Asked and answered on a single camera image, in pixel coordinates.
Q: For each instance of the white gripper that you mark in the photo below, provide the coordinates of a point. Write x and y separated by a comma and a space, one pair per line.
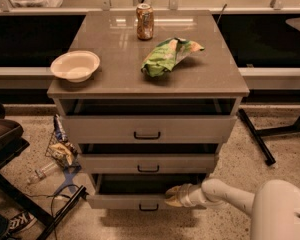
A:
187, 195

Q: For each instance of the grey drawer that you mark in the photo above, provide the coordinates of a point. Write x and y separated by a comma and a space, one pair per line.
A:
148, 164
148, 129
143, 192

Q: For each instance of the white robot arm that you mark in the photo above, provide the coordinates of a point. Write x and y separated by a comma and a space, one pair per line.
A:
274, 208

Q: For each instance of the grey drawer cabinet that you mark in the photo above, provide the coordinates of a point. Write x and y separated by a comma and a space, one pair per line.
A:
206, 83

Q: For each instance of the clear plastic bottle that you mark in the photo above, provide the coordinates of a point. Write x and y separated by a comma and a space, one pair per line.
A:
42, 173

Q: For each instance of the green chip bag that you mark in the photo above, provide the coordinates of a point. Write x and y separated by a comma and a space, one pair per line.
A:
167, 54

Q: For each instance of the black stand base right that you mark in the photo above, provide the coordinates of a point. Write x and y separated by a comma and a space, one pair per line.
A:
258, 135

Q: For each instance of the black white sneaker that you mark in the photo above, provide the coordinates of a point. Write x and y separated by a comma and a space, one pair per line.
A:
21, 222

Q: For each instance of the white bowl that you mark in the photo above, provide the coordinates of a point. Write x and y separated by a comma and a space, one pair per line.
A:
75, 66

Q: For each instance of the orange soda can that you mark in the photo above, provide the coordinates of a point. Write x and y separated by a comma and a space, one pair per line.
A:
145, 21

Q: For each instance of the wire basket with snacks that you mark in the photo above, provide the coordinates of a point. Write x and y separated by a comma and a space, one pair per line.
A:
60, 148

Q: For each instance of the black chair frame left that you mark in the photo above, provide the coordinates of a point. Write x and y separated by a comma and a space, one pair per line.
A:
24, 137

